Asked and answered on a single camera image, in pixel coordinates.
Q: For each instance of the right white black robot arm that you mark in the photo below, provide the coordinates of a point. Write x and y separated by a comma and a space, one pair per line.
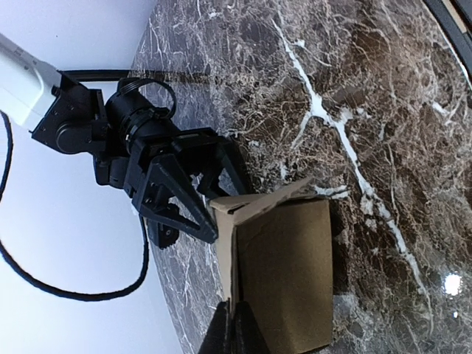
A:
71, 118

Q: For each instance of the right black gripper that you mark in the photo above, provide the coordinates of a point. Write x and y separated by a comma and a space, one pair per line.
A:
169, 174

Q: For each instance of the brown cardboard box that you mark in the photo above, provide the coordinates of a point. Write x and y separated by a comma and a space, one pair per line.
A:
274, 251

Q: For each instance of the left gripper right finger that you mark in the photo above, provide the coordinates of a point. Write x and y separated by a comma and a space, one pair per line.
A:
248, 336

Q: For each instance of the right black frame post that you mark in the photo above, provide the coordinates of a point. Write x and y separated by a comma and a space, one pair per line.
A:
97, 75

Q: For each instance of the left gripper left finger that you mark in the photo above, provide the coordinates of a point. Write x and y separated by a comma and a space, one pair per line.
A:
218, 335

